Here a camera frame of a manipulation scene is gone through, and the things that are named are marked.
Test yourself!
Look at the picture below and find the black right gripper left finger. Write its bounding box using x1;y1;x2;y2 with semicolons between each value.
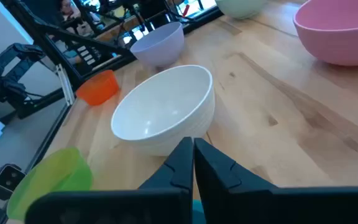
25;136;195;224

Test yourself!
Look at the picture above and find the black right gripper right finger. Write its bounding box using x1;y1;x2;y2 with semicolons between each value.
194;138;358;224

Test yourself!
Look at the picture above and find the teal bowl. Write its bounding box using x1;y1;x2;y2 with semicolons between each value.
192;199;207;224

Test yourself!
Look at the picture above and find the green translucent bowl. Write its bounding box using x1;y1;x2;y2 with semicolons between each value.
6;146;94;222

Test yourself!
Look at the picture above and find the red-orange translucent bowl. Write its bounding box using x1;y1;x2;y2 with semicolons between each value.
75;69;120;107

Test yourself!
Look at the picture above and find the lavender bowl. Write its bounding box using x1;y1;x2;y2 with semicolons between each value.
129;21;185;68

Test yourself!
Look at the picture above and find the pink bowl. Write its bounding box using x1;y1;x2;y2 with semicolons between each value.
293;0;358;67

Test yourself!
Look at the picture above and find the mint green bowl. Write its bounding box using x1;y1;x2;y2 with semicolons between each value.
214;0;269;20

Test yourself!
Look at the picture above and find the white bowl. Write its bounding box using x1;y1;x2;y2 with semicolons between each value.
110;64;216;157

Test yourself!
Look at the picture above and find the person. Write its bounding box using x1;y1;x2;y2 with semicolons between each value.
56;0;85;35

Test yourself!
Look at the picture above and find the black table-level camera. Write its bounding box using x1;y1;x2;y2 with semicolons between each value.
0;163;27;202

